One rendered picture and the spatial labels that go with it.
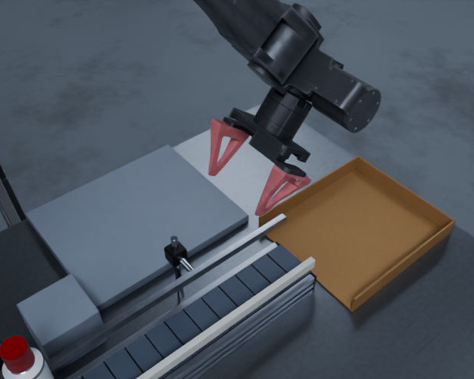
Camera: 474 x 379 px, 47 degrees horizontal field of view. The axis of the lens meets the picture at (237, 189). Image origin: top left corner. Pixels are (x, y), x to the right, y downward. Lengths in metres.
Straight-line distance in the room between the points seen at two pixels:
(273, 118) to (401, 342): 0.51
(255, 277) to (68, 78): 2.42
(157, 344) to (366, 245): 0.46
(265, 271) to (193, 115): 1.91
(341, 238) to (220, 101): 1.89
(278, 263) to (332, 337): 0.16
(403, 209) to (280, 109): 0.60
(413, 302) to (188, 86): 2.22
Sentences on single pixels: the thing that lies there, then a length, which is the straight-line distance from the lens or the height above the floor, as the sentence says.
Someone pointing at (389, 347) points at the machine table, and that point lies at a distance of 1.01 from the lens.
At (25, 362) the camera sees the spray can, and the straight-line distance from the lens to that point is 0.74.
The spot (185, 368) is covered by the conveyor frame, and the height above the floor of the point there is 0.88.
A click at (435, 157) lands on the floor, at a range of 2.74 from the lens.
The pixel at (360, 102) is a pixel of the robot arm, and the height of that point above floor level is 1.32.
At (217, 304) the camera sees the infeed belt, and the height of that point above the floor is 0.88.
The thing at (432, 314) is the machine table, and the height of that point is 0.83.
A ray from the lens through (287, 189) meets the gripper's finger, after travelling 0.70.
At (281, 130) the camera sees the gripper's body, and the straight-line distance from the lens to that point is 0.68.
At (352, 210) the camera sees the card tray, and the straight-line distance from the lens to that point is 1.19.
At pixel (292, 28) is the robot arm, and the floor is 1.39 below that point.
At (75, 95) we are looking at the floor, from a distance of 3.10.
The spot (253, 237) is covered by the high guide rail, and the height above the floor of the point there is 0.96.
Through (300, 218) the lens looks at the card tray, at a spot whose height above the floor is 0.83.
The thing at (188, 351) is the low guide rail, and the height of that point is 0.91.
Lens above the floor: 1.68
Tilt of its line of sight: 44 degrees down
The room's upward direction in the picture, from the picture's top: straight up
